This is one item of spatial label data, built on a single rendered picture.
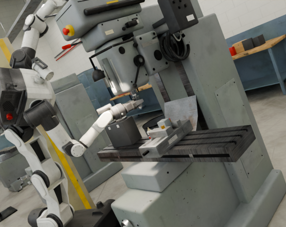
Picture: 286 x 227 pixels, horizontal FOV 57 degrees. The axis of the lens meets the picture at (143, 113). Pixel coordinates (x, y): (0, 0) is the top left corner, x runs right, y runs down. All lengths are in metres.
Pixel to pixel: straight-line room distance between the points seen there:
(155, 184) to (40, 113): 0.74
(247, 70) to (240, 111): 3.90
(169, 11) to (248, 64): 4.48
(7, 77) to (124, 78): 0.64
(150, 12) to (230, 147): 1.03
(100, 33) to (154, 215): 1.05
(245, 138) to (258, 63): 4.55
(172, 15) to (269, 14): 4.15
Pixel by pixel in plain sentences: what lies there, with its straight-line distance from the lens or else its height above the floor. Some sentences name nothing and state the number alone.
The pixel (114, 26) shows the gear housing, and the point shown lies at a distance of 1.60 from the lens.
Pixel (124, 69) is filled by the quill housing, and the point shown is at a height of 1.44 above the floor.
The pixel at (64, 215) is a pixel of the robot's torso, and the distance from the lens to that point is 2.05.
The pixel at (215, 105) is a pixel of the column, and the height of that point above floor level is 0.97.
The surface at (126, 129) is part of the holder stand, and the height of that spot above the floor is 1.05.
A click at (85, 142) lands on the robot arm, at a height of 1.15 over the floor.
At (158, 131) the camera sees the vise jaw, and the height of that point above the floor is 1.03.
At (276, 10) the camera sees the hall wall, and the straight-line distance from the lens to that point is 5.58.
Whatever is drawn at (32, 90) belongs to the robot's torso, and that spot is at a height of 1.54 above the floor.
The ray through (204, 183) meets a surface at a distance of 1.85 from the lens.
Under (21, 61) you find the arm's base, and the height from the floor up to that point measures 1.74.
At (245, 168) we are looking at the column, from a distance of 2.12.
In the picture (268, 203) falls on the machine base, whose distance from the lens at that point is 2.27.
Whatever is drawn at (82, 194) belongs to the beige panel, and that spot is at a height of 0.32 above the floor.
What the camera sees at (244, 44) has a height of 0.99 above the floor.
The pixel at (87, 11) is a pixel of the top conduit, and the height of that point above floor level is 1.79.
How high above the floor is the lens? 1.43
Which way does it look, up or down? 10 degrees down
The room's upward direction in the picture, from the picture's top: 24 degrees counter-clockwise
